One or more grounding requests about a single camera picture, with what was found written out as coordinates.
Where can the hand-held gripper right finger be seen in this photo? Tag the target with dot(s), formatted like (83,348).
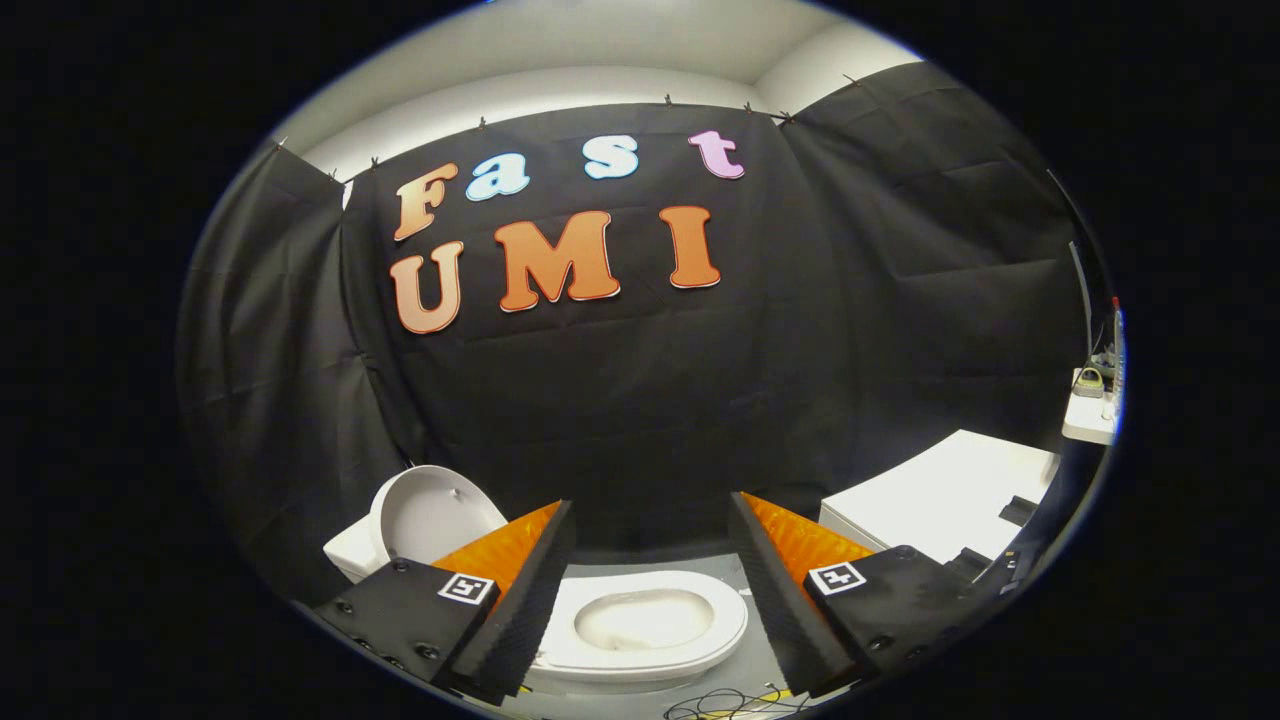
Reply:
(785,610)

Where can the black backdrop cloth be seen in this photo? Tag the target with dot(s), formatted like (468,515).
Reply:
(620,400)

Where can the white drawer cabinet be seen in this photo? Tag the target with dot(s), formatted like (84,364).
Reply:
(940,490)

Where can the white toilet seat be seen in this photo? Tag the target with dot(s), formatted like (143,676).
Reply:
(730,620)

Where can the small grey green object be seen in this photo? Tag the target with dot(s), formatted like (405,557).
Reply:
(1088,382)

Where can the row of cloth clips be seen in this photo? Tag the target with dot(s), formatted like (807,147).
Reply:
(667,100)

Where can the white toilet lid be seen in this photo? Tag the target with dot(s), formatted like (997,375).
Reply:
(430,515)

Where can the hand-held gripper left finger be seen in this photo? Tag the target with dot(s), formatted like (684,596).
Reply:
(520,610)

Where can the white side table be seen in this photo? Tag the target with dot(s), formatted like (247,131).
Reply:
(1088,420)

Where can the white toilet tank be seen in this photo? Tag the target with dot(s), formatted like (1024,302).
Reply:
(350,555)

